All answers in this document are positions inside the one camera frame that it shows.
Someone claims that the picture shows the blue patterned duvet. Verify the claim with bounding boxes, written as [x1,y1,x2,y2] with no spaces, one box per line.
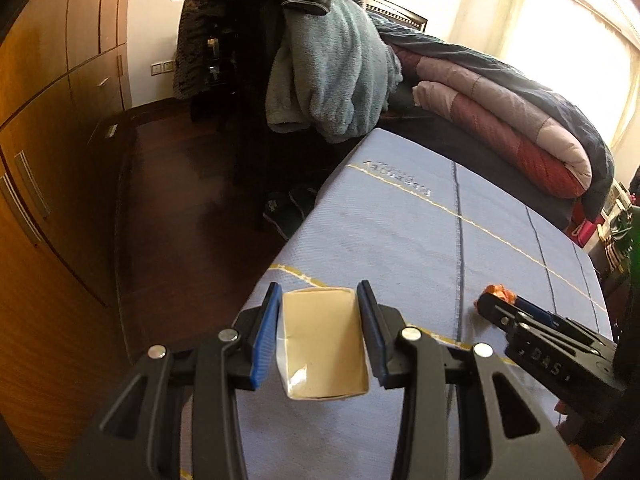
[370,13,614,221]

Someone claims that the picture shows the beige small box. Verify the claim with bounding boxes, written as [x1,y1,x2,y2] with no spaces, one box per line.
[276,287,369,401]

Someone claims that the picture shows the wall socket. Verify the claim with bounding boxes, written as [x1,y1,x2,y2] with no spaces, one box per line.
[151,60,175,77]

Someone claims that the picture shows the wooden wardrobe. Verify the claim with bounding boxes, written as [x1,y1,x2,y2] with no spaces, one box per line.
[1,0,130,478]

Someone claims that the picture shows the red storage box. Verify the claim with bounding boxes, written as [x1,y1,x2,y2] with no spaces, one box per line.
[565,200,604,247]

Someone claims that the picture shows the blue tablecloth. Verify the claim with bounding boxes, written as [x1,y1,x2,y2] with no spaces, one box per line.
[238,129,612,479]

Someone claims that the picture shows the orange peel scrap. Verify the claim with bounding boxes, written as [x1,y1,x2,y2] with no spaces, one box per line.
[484,284,518,306]

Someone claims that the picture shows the window curtains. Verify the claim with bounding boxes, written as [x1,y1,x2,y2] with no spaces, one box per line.
[449,0,640,151]

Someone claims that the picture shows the bed with dark headboard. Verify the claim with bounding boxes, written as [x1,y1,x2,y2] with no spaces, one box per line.
[368,8,614,230]

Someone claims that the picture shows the pink red folded quilt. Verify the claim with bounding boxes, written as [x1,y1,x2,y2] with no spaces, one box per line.
[394,47,592,198]

